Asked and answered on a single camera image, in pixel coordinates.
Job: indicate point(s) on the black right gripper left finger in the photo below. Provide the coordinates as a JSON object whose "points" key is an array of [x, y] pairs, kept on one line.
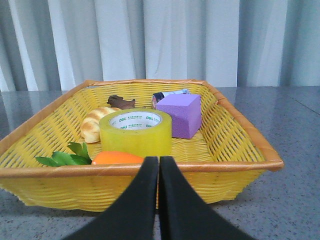
{"points": [[132, 215]]}

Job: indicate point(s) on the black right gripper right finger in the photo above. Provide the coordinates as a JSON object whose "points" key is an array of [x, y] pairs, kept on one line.
{"points": [[183, 215]]}

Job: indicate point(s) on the yellow tape roll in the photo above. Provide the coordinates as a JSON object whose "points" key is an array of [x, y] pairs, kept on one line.
{"points": [[138, 131]]}

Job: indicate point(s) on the orange toy carrot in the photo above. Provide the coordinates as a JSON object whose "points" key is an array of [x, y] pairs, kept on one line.
{"points": [[81, 156]]}

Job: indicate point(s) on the yellow woven basket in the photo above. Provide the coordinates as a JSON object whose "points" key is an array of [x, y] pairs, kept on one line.
{"points": [[223, 157]]}

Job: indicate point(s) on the toy croissant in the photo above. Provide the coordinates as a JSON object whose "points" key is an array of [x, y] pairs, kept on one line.
{"points": [[90, 128]]}

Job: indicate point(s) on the purple foam cube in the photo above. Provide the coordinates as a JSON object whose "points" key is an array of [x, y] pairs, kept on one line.
{"points": [[185, 111]]}

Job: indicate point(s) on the small printed jar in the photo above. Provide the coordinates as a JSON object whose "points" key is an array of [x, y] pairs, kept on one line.
{"points": [[156, 97]]}

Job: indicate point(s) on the white curtain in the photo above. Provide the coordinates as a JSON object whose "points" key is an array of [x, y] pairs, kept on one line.
{"points": [[57, 44]]}

